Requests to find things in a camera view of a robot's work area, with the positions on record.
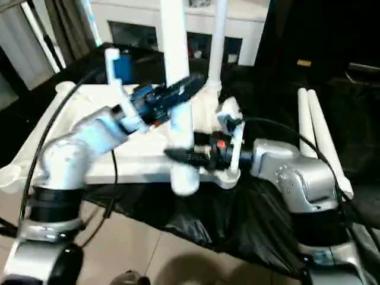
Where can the white plastic table top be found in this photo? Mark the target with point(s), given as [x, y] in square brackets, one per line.
[142, 154]

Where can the white plastic table leg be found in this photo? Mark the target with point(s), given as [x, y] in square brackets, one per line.
[178, 44]
[218, 44]
[323, 127]
[304, 118]

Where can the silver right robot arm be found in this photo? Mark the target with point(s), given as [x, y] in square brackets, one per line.
[297, 178]

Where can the white cup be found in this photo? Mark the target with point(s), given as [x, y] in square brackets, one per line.
[234, 58]
[197, 54]

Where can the black mat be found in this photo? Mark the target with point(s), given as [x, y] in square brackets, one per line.
[237, 219]

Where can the grey speckled ornament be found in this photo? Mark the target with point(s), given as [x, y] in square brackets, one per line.
[199, 2]

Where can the white cabinet with glass doors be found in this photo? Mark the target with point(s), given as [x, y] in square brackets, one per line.
[133, 15]

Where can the grey curtain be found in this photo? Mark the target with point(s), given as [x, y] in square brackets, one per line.
[68, 26]

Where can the small tan tag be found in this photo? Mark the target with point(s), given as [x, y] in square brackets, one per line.
[304, 63]

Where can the black and white stand pole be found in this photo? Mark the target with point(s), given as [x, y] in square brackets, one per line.
[47, 38]

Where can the dark brown rounded object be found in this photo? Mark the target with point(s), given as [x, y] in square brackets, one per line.
[130, 278]

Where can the long black bar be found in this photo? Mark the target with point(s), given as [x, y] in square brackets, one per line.
[365, 67]

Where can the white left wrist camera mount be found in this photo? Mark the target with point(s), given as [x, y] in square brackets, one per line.
[118, 74]

